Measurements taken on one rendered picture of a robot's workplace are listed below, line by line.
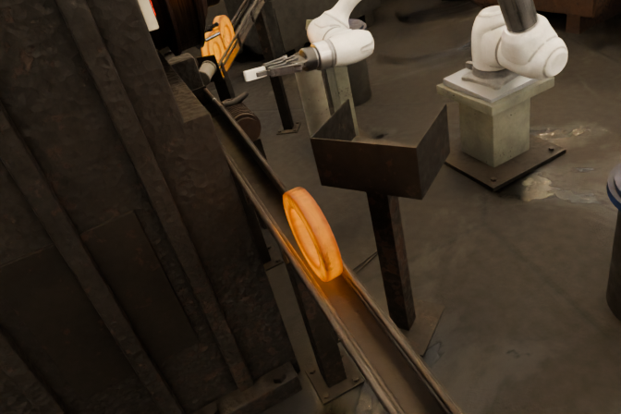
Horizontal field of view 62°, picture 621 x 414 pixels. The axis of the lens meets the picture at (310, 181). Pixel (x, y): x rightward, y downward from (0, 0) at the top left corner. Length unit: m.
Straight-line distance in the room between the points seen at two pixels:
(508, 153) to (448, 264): 0.65
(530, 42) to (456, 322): 0.94
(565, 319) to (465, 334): 0.29
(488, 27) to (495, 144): 0.48
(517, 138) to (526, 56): 0.49
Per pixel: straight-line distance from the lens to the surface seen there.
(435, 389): 0.80
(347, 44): 1.69
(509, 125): 2.24
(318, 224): 0.87
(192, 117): 1.10
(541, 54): 1.91
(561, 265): 1.87
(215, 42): 2.10
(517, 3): 1.84
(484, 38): 2.07
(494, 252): 1.89
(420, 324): 1.67
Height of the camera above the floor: 1.28
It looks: 32 degrees down
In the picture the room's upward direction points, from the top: 14 degrees counter-clockwise
